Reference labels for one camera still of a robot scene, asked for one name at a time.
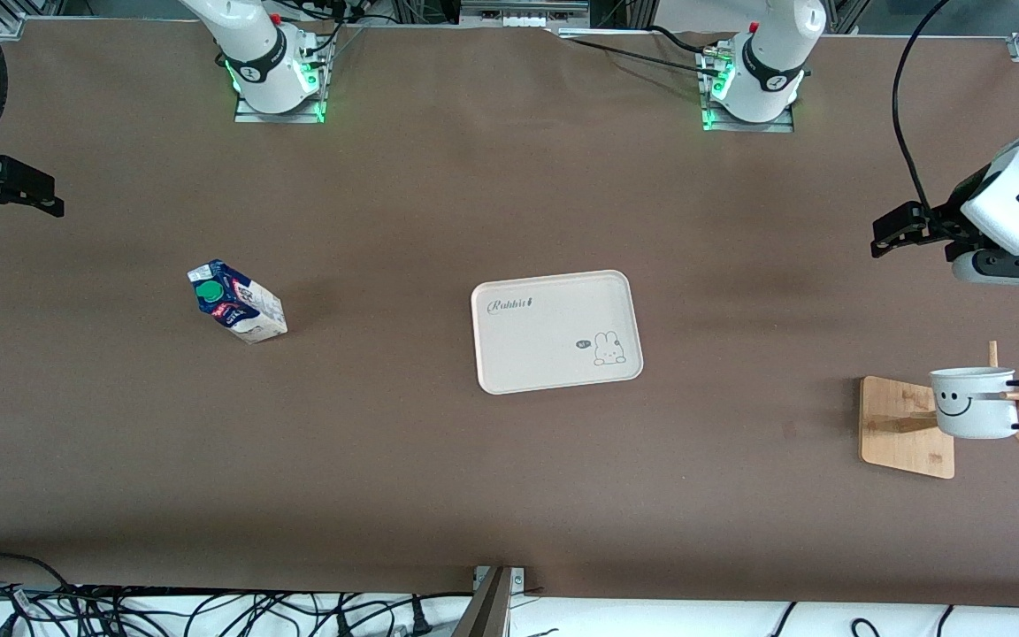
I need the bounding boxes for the white smiley face mug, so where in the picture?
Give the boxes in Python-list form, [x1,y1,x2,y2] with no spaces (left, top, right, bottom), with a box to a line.
[930,367,1019,441]

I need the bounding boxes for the blue white milk carton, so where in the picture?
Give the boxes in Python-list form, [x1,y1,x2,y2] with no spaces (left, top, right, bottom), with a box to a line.
[188,259,287,344]

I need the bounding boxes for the wooden mug rack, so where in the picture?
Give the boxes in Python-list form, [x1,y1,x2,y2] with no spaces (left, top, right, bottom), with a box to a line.
[860,341,1019,480]

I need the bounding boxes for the tangled black floor cables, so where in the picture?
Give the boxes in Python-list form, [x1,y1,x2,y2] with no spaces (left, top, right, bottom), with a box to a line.
[0,553,475,637]

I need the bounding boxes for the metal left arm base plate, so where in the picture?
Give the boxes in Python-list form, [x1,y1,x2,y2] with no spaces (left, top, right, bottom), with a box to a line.
[700,44,795,134]

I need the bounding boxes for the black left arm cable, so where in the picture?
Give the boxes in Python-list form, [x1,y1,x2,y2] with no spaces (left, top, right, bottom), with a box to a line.
[892,0,979,213]

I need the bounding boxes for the beige rabbit print tray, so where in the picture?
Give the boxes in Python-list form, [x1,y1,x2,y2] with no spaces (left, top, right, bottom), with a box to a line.
[471,270,644,395]

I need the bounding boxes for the grey power strip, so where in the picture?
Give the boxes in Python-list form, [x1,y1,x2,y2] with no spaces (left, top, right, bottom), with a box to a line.
[461,0,590,27]

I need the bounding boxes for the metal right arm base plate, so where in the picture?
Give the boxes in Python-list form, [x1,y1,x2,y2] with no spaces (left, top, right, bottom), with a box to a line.
[234,27,327,124]

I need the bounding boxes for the aluminium profile post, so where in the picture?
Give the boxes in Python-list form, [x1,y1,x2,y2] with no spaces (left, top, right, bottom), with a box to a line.
[452,566,526,637]

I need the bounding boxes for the brown table cover sheet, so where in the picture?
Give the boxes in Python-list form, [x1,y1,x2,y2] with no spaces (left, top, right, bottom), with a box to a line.
[0,18,1019,610]

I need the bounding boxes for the black base power cable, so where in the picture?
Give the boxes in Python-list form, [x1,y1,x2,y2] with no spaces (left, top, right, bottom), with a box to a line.
[554,25,727,82]

